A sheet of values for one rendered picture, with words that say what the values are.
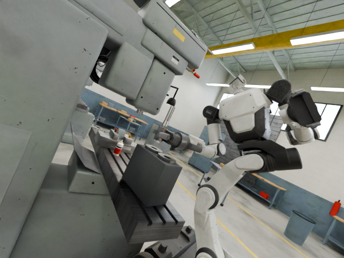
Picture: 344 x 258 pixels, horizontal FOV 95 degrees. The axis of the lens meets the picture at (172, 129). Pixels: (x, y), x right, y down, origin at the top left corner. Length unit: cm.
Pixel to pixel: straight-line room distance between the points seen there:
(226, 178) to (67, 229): 94
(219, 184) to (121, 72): 85
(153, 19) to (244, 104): 69
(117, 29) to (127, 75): 22
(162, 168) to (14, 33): 69
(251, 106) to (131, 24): 78
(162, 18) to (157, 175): 82
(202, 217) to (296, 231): 433
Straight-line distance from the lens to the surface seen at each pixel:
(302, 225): 526
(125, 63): 94
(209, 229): 113
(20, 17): 81
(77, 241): 125
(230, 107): 105
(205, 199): 104
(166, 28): 106
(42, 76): 79
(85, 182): 100
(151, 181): 68
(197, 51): 117
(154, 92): 102
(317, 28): 595
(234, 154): 910
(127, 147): 125
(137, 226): 62
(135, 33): 99
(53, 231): 117
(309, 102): 67
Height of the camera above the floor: 130
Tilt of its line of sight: 1 degrees down
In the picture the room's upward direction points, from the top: 25 degrees clockwise
